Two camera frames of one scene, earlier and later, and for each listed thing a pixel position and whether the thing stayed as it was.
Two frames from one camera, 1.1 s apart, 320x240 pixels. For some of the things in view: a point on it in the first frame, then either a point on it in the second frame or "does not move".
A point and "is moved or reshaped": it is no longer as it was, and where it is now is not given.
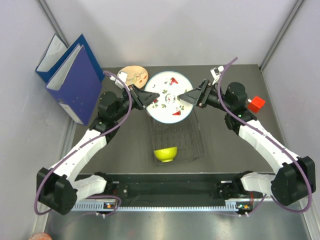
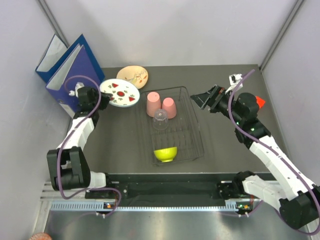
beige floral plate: x=136 y=75 does not move
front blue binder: x=76 y=87 does not move
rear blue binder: x=57 y=53 does not move
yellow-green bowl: x=166 y=155 does not move
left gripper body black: x=135 y=103 → x=96 y=97
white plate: x=168 y=109 is moved or reshaped
